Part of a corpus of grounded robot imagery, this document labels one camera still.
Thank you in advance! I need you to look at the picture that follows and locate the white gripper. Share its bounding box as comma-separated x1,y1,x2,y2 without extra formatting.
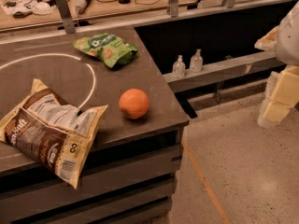
254,2,299,128

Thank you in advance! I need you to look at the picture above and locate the green rice chip bag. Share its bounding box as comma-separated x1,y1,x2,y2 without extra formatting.
72,33,138,68

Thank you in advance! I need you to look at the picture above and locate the brown chip bag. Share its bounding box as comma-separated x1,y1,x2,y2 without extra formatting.
0,79,107,188

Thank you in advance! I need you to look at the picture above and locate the clear sanitizer bottle right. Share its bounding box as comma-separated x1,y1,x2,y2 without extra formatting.
190,49,203,72

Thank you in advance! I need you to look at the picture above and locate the clear sanitizer bottle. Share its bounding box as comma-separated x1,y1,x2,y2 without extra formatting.
172,55,186,78
190,49,203,72

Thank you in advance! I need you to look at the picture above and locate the clear sanitizer bottle left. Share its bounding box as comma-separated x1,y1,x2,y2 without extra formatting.
172,55,186,78

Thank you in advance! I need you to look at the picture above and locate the orange fruit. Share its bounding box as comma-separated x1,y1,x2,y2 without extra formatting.
119,89,150,119

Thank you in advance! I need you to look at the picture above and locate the dark wooden drawer counter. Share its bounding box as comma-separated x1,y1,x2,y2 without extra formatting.
0,27,187,224

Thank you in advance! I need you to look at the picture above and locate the white face mask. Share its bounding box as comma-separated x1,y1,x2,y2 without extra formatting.
32,2,54,15

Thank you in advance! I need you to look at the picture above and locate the grey metal ledge rail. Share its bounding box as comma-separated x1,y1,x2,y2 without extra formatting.
164,51,284,93

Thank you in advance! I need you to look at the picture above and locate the grey metal bracket middle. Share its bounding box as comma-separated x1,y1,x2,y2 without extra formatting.
167,0,178,17

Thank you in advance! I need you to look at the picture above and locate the handheld tool with cable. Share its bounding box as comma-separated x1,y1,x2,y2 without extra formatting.
75,0,91,14

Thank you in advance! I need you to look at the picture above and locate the grey metal bracket left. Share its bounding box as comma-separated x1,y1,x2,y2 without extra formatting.
55,0,76,34

